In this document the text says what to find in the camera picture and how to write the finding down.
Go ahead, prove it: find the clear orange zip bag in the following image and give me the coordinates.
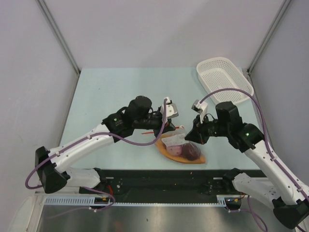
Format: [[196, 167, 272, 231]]
[[155, 125, 206, 164]]

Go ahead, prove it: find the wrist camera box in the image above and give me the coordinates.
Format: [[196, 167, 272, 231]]
[[191, 100, 208, 123], [160, 97, 179, 119]]

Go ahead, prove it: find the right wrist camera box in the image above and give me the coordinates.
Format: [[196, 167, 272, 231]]
[[191, 100, 208, 123]]

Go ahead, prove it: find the left aluminium frame post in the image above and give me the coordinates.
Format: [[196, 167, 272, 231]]
[[35, 0, 81, 76]]

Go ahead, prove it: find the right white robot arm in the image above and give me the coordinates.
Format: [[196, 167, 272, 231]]
[[185, 100, 309, 230]]

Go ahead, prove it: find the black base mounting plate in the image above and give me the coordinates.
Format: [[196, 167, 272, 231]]
[[94, 169, 244, 204]]

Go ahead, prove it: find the aluminium frame post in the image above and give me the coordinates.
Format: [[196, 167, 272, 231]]
[[35, 0, 81, 76], [247, 0, 294, 75]]

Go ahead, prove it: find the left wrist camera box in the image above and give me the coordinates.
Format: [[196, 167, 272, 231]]
[[160, 97, 179, 119]]

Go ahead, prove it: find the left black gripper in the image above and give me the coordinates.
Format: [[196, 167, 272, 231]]
[[133, 110, 175, 138]]

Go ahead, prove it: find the right aluminium frame post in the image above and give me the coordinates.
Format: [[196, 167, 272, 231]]
[[247, 0, 294, 75]]

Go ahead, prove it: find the fake purple onion half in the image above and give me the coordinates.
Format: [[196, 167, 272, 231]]
[[166, 145, 182, 157]]

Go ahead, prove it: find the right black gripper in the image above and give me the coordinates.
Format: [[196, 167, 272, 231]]
[[184, 113, 230, 144]]

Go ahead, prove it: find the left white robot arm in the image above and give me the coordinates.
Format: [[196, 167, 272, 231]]
[[34, 96, 178, 194]]

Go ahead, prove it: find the white perforated plastic basket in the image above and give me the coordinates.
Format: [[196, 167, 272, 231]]
[[196, 57, 254, 104]]

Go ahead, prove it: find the white slotted cable duct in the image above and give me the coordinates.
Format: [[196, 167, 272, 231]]
[[44, 196, 241, 207]]

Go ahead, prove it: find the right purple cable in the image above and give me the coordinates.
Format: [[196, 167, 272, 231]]
[[199, 88, 309, 232]]

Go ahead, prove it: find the fake dark red fig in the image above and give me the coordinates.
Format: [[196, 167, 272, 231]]
[[181, 143, 201, 161]]

